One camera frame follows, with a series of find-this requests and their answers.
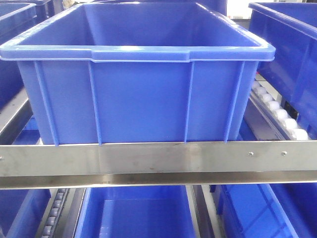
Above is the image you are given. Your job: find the blue crate right with label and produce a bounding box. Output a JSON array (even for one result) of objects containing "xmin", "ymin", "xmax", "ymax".
[{"xmin": 249, "ymin": 2, "xmax": 317, "ymax": 139}]

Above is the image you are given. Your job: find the blue crate lower shelf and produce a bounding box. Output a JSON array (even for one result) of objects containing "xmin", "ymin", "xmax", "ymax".
[{"xmin": 75, "ymin": 185, "xmax": 196, "ymax": 238}]

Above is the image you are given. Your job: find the blue crate lower left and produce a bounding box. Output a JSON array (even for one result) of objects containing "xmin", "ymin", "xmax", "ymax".
[{"xmin": 0, "ymin": 189, "xmax": 51, "ymax": 238}]

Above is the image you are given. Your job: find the blue crate middle on shelf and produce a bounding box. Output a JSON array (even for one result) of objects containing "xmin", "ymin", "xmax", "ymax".
[{"xmin": 5, "ymin": 2, "xmax": 275, "ymax": 145}]

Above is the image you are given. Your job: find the blue crate lower right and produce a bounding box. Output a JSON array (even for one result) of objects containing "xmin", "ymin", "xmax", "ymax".
[{"xmin": 210, "ymin": 183, "xmax": 317, "ymax": 238}]

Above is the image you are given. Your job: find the steel rack crossbar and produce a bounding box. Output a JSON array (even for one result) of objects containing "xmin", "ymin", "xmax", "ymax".
[{"xmin": 0, "ymin": 140, "xmax": 317, "ymax": 189}]

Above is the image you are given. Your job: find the white roller track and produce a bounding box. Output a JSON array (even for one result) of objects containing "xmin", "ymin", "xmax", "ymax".
[{"xmin": 250, "ymin": 79, "xmax": 311, "ymax": 141}]

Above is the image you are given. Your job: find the blue crate far left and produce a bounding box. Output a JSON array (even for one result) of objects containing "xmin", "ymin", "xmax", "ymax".
[{"xmin": 0, "ymin": 2, "xmax": 37, "ymax": 108}]

